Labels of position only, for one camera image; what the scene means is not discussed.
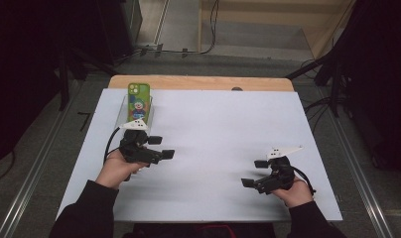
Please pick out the black curtain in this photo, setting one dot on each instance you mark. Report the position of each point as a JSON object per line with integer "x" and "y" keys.
{"x": 380, "y": 66}
{"x": 29, "y": 66}

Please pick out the green clown phone case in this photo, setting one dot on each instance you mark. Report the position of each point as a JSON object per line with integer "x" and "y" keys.
{"x": 139, "y": 99}

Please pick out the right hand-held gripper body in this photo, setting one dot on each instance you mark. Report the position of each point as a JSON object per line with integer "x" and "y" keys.
{"x": 281, "y": 175}

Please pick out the wooden table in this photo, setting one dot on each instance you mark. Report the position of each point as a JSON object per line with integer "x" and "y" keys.
{"x": 205, "y": 82}

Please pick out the person's left hand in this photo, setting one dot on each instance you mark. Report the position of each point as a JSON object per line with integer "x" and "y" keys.
{"x": 112, "y": 172}

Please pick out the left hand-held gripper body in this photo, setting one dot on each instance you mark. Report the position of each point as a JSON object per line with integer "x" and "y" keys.
{"x": 135, "y": 148}

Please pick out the clear plastic container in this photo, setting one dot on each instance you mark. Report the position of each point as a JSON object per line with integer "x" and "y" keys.
{"x": 124, "y": 112}

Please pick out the person's right hand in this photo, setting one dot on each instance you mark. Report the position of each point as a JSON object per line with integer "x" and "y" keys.
{"x": 297, "y": 195}

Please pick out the person's dark clothing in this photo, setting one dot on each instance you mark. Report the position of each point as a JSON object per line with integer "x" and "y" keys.
{"x": 175, "y": 231}

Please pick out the wooden step platform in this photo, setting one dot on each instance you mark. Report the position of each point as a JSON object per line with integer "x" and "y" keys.
{"x": 254, "y": 20}

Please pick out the metal floor rail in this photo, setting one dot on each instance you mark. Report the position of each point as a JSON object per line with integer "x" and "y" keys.
{"x": 33, "y": 178}
{"x": 360, "y": 175}

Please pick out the black metal stand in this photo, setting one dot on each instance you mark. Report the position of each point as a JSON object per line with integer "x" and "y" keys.
{"x": 63, "y": 82}
{"x": 307, "y": 67}

